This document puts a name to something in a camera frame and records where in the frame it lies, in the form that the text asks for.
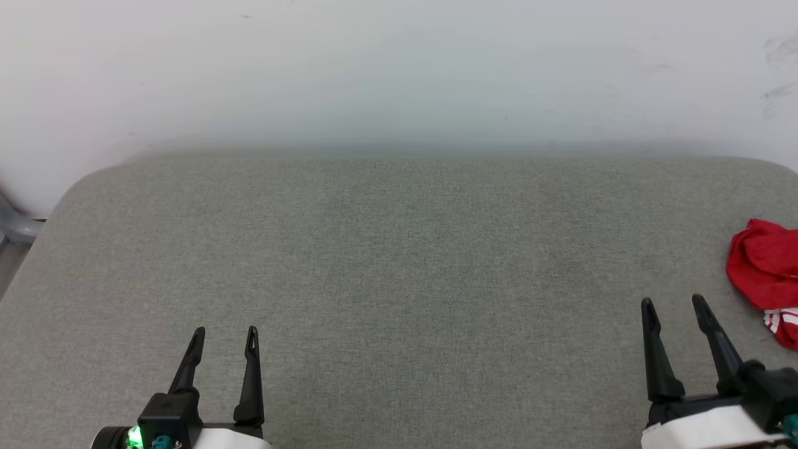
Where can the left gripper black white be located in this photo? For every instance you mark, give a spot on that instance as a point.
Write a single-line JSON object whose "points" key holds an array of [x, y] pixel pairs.
{"points": [[168, 424]]}

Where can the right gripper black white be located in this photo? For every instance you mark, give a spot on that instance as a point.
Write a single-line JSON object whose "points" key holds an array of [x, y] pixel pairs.
{"points": [[704, 427]]}

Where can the red garment with white stripes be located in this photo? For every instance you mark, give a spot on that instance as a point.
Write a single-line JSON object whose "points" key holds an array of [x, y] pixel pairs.
{"points": [[767, 262]]}

